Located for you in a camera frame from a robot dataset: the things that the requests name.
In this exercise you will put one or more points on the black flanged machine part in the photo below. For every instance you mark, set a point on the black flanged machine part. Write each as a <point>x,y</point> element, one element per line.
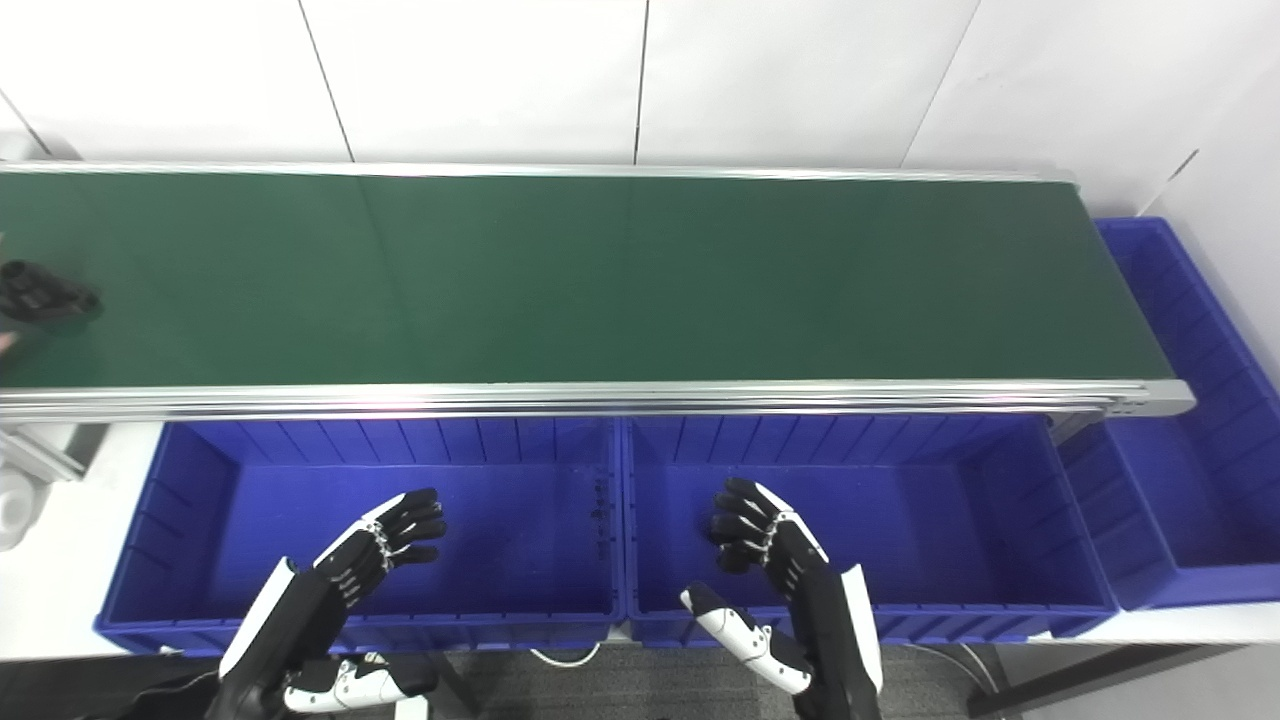
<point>45,292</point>

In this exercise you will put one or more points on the aluminium conveyor support leg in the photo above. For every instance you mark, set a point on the aluminium conveyor support leg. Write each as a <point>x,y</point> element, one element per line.
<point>45,450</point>

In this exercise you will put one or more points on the white plastic part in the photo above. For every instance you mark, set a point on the white plastic part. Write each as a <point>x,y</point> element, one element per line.
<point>15,510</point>

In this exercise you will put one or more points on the green conveyor belt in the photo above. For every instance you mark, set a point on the green conveyor belt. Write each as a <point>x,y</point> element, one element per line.
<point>600,280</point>
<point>600,400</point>

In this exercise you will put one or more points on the blue plastic bin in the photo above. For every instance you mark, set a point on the blue plastic bin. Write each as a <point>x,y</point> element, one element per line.
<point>1200,480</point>
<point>950,530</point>
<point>500,540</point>

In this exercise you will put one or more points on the grey conveyor motor housing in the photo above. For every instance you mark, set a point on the grey conveyor motor housing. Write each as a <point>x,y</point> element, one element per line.
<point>35,148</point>

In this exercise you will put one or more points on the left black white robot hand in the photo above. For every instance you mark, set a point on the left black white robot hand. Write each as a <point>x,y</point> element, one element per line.
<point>270,625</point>

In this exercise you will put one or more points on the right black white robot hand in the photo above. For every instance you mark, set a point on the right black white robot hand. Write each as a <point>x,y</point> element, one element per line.
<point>825,620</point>

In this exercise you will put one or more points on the black table frame bar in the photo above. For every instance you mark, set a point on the black table frame bar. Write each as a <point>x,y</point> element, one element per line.
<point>1090,680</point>

